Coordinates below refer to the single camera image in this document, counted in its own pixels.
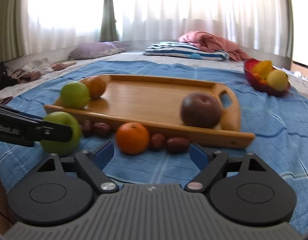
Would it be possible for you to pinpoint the large orange fruit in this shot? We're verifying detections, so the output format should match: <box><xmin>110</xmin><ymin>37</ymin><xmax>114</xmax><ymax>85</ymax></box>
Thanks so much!
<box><xmin>83</xmin><ymin>76</ymin><xmax>106</xmax><ymax>99</ymax></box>

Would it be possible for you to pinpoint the purple pillow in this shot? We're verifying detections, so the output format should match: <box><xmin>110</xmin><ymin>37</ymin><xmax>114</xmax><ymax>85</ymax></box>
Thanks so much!
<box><xmin>69</xmin><ymin>41</ymin><xmax>129</xmax><ymax>60</ymax></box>

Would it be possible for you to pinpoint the small orange mandarin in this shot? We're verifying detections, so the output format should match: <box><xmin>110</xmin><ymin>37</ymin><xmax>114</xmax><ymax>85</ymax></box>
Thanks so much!
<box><xmin>115</xmin><ymin>122</ymin><xmax>150</xmax><ymax>155</ymax></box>

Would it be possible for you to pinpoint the small mandarin in bowl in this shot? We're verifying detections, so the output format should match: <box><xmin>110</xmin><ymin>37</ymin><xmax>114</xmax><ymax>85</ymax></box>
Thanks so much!
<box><xmin>254</xmin><ymin>73</ymin><xmax>262</xmax><ymax>80</ymax></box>

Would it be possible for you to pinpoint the green apple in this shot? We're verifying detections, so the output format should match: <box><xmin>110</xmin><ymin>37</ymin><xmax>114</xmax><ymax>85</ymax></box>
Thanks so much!
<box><xmin>60</xmin><ymin>81</ymin><xmax>90</xmax><ymax>109</ymax></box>
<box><xmin>40</xmin><ymin>111</ymin><xmax>82</xmax><ymax>157</ymax></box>

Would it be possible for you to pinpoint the dark purple apple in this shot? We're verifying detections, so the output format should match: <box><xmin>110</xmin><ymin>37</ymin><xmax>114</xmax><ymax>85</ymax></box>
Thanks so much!
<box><xmin>180</xmin><ymin>92</ymin><xmax>223</xmax><ymax>128</ymax></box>

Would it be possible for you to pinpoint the wooden serving tray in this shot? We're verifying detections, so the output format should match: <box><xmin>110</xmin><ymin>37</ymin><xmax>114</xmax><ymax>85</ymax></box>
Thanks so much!
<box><xmin>44</xmin><ymin>74</ymin><xmax>255</xmax><ymax>149</ymax></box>

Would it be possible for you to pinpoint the grey bed sheet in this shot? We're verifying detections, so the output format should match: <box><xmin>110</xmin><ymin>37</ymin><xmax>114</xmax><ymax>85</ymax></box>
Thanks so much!
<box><xmin>0</xmin><ymin>51</ymin><xmax>308</xmax><ymax>100</ymax></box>

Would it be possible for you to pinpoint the pink cloth at left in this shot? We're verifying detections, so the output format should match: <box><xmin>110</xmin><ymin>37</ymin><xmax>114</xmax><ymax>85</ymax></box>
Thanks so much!
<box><xmin>9</xmin><ymin>58</ymin><xmax>76</xmax><ymax>83</ymax></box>

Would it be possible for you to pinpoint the yellow starfruit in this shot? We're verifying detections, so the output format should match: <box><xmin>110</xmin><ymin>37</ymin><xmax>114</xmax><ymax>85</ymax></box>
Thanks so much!
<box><xmin>252</xmin><ymin>61</ymin><xmax>273</xmax><ymax>79</ymax></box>

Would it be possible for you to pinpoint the blue white striped pillow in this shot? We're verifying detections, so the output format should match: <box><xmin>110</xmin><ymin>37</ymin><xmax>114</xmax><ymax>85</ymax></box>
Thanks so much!
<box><xmin>144</xmin><ymin>41</ymin><xmax>230</xmax><ymax>61</ymax></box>

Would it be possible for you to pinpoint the far left green curtain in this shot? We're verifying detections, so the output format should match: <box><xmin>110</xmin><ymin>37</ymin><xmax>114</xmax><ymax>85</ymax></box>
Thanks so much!
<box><xmin>0</xmin><ymin>0</ymin><xmax>26</xmax><ymax>62</ymax></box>

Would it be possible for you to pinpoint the red glass fruit bowl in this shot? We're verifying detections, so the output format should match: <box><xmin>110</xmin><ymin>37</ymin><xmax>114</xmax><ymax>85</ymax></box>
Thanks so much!
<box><xmin>244</xmin><ymin>59</ymin><xmax>290</xmax><ymax>98</ymax></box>

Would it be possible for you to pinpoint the pink crumpled blanket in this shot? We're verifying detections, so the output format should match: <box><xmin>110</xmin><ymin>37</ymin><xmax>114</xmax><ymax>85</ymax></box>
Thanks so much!
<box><xmin>178</xmin><ymin>31</ymin><xmax>250</xmax><ymax>62</ymax></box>

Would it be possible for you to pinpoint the blue checked blanket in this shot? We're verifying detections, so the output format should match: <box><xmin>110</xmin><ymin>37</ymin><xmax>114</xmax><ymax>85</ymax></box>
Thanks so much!
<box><xmin>0</xmin><ymin>60</ymin><xmax>308</xmax><ymax>234</ymax></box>

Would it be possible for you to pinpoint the white sheer curtain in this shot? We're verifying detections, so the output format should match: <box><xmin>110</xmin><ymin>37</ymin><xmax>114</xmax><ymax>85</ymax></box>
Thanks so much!
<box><xmin>22</xmin><ymin>0</ymin><xmax>289</xmax><ymax>55</ymax></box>

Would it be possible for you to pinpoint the red jujube date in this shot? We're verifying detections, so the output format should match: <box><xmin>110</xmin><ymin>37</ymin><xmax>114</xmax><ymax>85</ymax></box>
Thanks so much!
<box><xmin>166</xmin><ymin>137</ymin><xmax>191</xmax><ymax>154</ymax></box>
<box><xmin>150</xmin><ymin>133</ymin><xmax>166</xmax><ymax>152</ymax></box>
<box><xmin>81</xmin><ymin>120</ymin><xmax>93</xmax><ymax>138</ymax></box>
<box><xmin>92</xmin><ymin>122</ymin><xmax>112</xmax><ymax>138</ymax></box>

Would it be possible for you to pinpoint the yellow pear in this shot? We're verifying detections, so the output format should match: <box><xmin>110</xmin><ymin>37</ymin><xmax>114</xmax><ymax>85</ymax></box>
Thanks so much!
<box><xmin>266</xmin><ymin>69</ymin><xmax>289</xmax><ymax>91</ymax></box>

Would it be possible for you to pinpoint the green curtain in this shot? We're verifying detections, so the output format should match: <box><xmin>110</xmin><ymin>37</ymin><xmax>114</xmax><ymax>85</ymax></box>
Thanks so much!
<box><xmin>100</xmin><ymin>0</ymin><xmax>118</xmax><ymax>42</ymax></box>
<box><xmin>0</xmin><ymin>0</ymin><xmax>26</xmax><ymax>62</ymax></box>

